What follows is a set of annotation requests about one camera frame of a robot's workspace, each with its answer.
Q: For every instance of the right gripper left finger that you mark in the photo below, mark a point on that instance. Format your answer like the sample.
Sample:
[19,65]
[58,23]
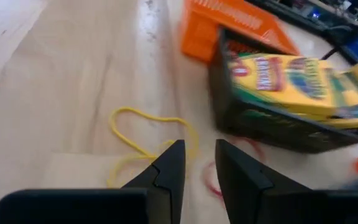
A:
[169,180]

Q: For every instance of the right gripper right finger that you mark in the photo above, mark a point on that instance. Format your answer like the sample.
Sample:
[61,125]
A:
[238,180]

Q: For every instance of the red rubber band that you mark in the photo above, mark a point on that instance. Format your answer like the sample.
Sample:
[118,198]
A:
[208,183]

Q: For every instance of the yellow rubber band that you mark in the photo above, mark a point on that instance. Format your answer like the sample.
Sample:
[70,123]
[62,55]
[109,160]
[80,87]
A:
[148,154]

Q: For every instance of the black slotted plastic basket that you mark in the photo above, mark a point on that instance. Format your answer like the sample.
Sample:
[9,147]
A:
[259,130]

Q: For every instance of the orange slotted plastic basket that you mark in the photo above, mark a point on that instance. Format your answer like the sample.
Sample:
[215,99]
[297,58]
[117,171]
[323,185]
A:
[204,40]

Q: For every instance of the black metal rig frame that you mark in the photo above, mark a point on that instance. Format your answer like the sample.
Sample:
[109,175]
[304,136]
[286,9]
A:
[291,12]

